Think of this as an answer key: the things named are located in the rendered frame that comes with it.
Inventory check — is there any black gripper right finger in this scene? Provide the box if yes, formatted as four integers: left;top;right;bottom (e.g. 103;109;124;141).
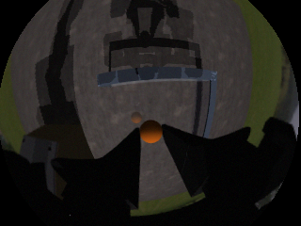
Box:
161;124;251;197

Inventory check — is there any clear l-shaped low wall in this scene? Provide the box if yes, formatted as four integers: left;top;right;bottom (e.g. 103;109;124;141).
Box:
97;67;217;138
107;78;211;137

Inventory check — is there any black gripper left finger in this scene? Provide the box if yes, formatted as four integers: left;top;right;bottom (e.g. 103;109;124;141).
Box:
50;128;142;211

